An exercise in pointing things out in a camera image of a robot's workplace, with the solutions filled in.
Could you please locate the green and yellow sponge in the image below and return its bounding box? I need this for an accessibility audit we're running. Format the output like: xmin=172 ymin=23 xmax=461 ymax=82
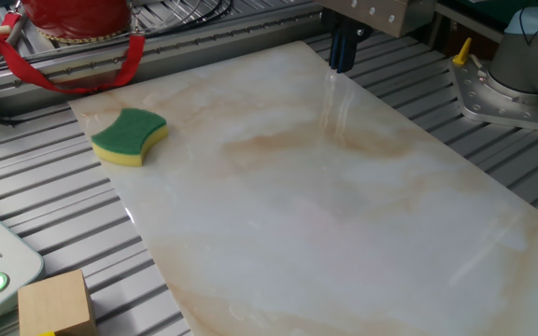
xmin=90 ymin=107 xmax=170 ymax=168

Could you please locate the wooden block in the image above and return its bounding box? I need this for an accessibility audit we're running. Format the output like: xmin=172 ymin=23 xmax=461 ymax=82
xmin=17 ymin=269 xmax=98 ymax=336

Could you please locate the yellow plastic clip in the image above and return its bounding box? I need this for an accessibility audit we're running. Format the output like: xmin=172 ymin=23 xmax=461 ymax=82
xmin=451 ymin=36 xmax=474 ymax=66

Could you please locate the silver Schunk gripper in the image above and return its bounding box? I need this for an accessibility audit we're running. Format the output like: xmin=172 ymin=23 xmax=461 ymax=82
xmin=315 ymin=0 xmax=438 ymax=75

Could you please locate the white teach pendant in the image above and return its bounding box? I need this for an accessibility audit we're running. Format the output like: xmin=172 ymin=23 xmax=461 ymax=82
xmin=0 ymin=195 xmax=46 ymax=335

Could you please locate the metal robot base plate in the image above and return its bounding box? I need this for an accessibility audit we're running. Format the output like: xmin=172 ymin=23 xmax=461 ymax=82
xmin=448 ymin=55 xmax=538 ymax=135

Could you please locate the red bag with strap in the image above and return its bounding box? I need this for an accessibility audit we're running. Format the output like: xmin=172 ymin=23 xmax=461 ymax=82
xmin=0 ymin=0 xmax=147 ymax=94

